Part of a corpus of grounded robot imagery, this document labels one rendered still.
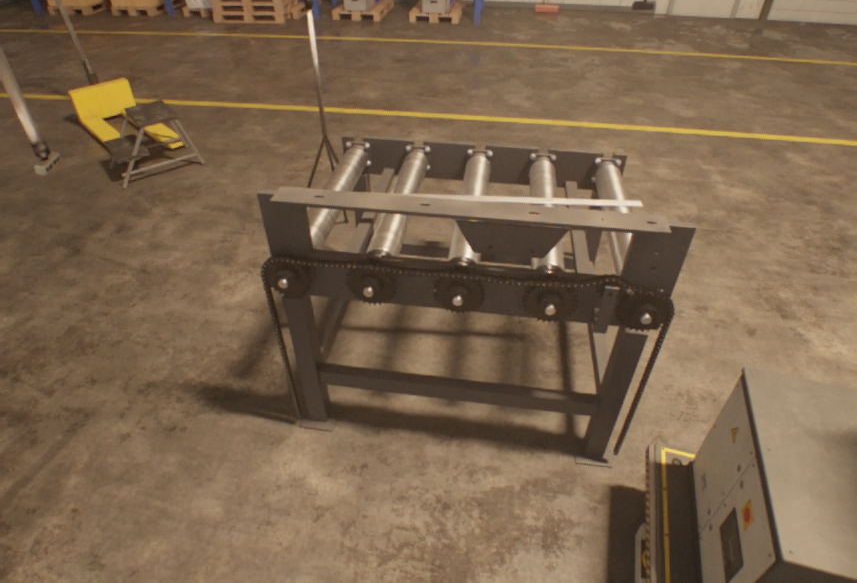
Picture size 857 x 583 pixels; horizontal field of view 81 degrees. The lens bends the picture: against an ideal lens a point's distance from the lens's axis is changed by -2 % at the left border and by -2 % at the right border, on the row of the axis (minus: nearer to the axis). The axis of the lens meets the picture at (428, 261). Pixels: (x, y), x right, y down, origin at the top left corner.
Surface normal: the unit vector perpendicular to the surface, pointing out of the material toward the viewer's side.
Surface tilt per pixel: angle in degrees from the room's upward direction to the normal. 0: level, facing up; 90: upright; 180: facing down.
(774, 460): 0
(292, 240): 90
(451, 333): 0
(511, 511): 0
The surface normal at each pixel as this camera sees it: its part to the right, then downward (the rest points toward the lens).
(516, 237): -0.14, 0.60
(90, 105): 0.71, 0.43
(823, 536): 0.00, -0.79
